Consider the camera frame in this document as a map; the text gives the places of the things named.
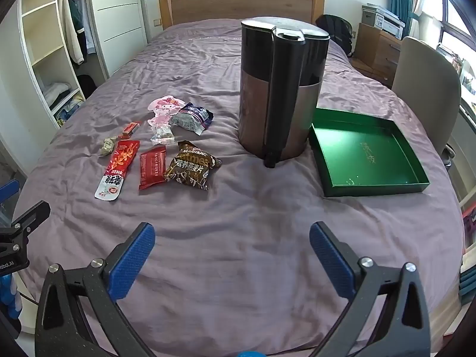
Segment grey printer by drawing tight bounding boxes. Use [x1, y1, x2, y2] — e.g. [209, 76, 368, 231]
[375, 7, 406, 40]

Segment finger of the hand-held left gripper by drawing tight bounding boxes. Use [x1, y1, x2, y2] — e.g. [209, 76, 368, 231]
[11, 201, 51, 239]
[0, 179, 20, 209]

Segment wooden headboard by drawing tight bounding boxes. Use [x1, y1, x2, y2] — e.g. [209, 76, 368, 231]
[158, 0, 325, 30]

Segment small red candy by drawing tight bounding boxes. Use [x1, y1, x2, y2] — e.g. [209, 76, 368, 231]
[121, 121, 141, 139]

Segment white open shelf unit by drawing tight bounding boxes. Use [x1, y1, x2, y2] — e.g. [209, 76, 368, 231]
[17, 0, 108, 131]

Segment wooden nightstand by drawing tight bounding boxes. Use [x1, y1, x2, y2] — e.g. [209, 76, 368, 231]
[351, 22, 402, 88]

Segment black and brown electric kettle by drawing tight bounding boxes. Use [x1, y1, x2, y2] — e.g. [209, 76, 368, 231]
[238, 17, 331, 168]

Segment dark red snack packet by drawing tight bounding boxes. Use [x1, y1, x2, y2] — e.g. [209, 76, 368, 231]
[139, 146, 169, 191]

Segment person's left hand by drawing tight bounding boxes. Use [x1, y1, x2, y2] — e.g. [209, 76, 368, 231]
[0, 277, 21, 321]

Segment pink cartoon snack packet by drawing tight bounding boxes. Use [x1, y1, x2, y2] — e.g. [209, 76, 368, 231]
[147, 95, 185, 129]

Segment brown oatmeal packet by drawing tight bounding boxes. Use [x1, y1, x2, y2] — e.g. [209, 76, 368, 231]
[164, 140, 222, 192]

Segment hanging white jacket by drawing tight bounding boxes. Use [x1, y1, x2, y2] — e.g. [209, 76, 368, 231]
[59, 0, 88, 65]

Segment olive green snack packet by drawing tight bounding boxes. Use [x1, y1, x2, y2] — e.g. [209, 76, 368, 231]
[98, 136, 120, 156]

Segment beige office chair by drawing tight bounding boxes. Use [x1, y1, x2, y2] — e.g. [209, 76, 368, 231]
[391, 36, 462, 157]

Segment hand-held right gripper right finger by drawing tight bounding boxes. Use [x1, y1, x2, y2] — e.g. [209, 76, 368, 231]
[309, 221, 443, 357]

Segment black backpack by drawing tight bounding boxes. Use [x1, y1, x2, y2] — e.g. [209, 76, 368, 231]
[316, 14, 354, 58]

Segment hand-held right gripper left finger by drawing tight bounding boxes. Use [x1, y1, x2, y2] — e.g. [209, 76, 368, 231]
[34, 222, 164, 357]

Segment white wardrobe drawers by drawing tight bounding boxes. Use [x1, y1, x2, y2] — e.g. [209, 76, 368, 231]
[85, 0, 147, 79]

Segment long red snack packet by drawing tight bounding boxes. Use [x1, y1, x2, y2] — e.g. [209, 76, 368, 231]
[94, 139, 141, 201]

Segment bed with purple sheet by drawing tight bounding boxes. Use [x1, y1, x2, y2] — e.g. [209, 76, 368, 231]
[17, 18, 467, 357]

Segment blue and grey snack packet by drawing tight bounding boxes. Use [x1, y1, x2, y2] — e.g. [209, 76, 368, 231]
[169, 102, 214, 134]

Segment green tray box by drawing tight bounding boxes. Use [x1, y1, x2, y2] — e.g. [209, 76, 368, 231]
[308, 107, 431, 198]

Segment teal window curtain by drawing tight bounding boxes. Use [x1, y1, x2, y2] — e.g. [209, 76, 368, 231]
[387, 0, 428, 40]

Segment clear candy wrapper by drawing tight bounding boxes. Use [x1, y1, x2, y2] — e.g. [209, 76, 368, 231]
[151, 124, 176, 145]

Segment folded clothes pile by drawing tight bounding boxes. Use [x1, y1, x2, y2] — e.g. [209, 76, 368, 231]
[41, 82, 83, 123]

